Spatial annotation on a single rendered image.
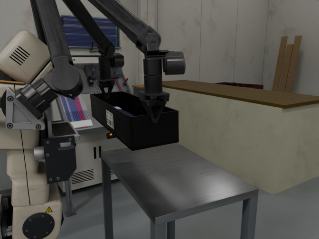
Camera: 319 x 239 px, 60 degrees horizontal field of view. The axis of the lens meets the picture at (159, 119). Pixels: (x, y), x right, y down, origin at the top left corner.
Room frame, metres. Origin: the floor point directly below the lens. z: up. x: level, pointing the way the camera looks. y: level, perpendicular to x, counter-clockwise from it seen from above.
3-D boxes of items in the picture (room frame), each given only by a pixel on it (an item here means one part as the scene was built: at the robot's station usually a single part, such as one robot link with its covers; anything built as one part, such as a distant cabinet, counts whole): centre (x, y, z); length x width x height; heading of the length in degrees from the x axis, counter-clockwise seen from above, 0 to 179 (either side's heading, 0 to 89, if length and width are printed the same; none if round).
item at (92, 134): (2.67, 0.67, 0.65); 1.01 x 0.73 x 1.29; 33
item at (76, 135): (1.00, 0.40, 0.99); 0.28 x 0.16 x 0.22; 26
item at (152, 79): (0.87, 0.02, 1.22); 0.10 x 0.07 x 0.07; 26
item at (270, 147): (3.68, -0.78, 0.44); 2.51 x 0.81 x 0.88; 32
